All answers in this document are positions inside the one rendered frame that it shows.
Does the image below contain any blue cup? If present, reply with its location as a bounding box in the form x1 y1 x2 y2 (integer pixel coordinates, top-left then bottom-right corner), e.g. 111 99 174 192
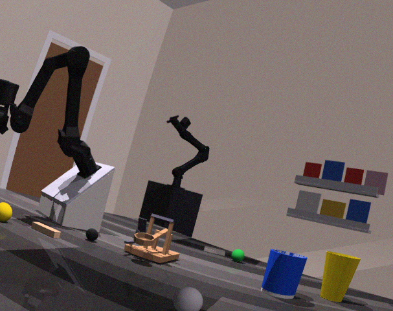
261 249 307 299

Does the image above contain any yellow ball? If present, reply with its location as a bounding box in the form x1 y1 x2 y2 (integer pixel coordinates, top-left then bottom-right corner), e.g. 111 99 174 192
0 202 12 222

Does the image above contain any tan rectangular block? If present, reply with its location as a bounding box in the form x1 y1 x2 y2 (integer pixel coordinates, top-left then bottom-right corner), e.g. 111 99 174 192
31 222 61 238

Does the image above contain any olive yellow tapered cup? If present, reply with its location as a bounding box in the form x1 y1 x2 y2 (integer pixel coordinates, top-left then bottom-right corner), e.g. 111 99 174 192
320 251 361 302

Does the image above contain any green ball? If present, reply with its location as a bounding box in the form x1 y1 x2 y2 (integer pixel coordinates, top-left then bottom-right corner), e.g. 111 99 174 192
231 249 245 262

